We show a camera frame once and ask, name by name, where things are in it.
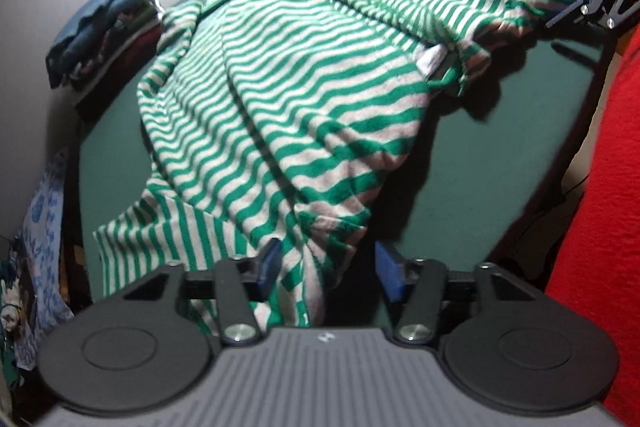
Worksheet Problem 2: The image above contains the green white striped shirt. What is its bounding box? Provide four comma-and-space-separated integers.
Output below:
93, 0, 573, 327

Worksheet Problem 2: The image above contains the blue folded sweater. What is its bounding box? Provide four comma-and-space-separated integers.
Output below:
46, 0, 142, 90

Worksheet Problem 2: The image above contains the blue white patterned towel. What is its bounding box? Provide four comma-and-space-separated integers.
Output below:
15, 148, 74, 371

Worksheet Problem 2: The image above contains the white toy figure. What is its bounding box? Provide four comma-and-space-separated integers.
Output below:
1, 279, 25, 333

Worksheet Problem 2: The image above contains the red fleece garment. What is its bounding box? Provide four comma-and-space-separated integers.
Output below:
547, 34, 639, 426

